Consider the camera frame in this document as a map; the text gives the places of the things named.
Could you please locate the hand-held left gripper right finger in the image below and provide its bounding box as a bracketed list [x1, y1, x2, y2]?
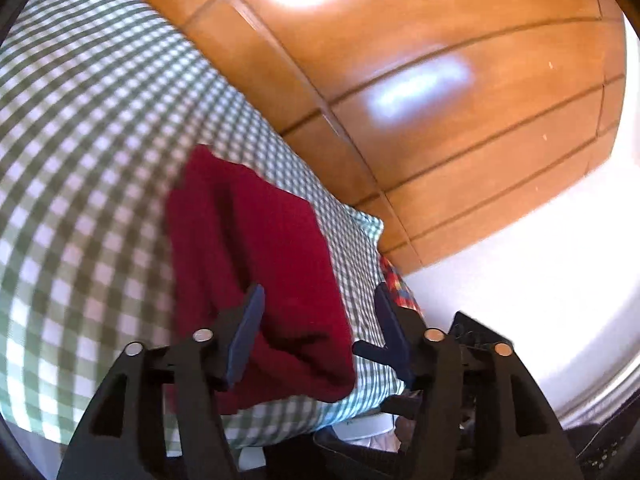
[373, 282, 584, 480]

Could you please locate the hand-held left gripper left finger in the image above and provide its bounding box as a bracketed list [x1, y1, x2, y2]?
[56, 284, 267, 480]

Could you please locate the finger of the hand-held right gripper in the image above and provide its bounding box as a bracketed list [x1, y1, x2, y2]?
[352, 339, 393, 363]

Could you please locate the red sweater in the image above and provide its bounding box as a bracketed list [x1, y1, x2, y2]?
[165, 144, 357, 416]

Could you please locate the red plaid cloth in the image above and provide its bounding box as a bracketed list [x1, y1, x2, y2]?
[379, 255, 426, 322]

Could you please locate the black container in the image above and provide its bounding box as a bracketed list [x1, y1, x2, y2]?
[312, 425, 413, 480]

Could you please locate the dark patterned cloth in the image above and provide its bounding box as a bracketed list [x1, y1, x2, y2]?
[574, 422, 635, 472]

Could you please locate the green checked tablecloth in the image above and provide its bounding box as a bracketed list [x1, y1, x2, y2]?
[0, 0, 407, 451]

